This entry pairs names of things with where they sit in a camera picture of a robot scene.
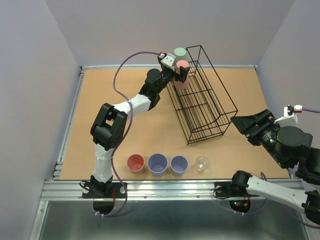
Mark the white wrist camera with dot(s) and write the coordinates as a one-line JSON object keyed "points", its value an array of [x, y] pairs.
{"points": [[290, 116], [167, 60]]}

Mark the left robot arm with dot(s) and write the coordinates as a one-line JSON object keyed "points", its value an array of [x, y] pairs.
{"points": [[108, 129]]}

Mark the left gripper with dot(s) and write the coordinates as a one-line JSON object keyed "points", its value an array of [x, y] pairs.
{"points": [[183, 71]]}

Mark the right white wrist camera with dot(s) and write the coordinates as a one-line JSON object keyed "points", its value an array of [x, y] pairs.
{"points": [[290, 116]]}

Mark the small lavender plastic cup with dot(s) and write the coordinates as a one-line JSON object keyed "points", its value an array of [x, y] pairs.
{"points": [[179, 164]]}

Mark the black wire dish rack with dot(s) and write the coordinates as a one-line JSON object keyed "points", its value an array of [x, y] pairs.
{"points": [[204, 107]]}

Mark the large lavender plastic cup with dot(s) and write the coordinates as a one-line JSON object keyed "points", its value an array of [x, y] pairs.
{"points": [[157, 164]]}

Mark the mint green plastic cup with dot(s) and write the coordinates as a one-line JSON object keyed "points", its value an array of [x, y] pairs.
{"points": [[180, 54]]}

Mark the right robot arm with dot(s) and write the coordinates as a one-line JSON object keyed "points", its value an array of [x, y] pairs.
{"points": [[307, 202]]}

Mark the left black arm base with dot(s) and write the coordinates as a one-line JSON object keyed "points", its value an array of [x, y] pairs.
{"points": [[112, 191]]}

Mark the red plastic cup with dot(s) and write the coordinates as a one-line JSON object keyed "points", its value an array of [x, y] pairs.
{"points": [[136, 164]]}

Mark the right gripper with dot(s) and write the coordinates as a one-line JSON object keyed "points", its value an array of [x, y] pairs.
{"points": [[247, 123]]}

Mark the clear plastic cup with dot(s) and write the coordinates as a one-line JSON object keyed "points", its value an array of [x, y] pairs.
{"points": [[202, 163]]}

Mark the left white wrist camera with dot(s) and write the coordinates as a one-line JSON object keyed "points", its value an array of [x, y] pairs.
{"points": [[167, 60]]}

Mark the salmon pink plastic cup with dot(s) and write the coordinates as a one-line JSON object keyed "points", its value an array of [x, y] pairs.
{"points": [[182, 78]]}

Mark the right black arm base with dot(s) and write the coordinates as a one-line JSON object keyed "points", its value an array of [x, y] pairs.
{"points": [[225, 190]]}

